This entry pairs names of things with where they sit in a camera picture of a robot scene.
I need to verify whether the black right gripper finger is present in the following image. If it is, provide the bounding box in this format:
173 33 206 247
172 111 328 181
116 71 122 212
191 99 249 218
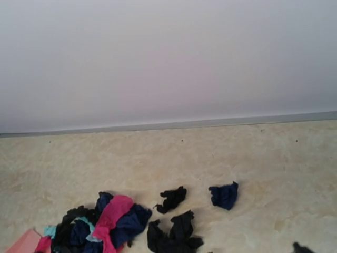
292 242 313 253

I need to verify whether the pink plastic dustpan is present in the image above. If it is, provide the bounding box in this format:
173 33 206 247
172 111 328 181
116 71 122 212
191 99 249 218
5 229 41 253

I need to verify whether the dark blue paper scrap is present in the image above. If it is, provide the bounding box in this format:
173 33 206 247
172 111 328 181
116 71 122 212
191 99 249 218
208 181 239 211

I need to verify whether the large black paper scrap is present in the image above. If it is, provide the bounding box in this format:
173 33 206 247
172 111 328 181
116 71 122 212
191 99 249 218
147 210 204 253

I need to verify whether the small black paper scrap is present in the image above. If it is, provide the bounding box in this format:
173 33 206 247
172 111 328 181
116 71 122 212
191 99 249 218
154 186 187 214

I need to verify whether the magenta paper scrap strip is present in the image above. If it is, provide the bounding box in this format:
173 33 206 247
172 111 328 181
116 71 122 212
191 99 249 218
93 195 134 252

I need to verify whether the mixed dark scrap pile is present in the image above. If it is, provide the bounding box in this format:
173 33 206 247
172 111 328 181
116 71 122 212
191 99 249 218
48 192 152 252

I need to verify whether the light blue paper scrap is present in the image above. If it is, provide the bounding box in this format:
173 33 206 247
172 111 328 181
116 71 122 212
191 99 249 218
44 226 56 239

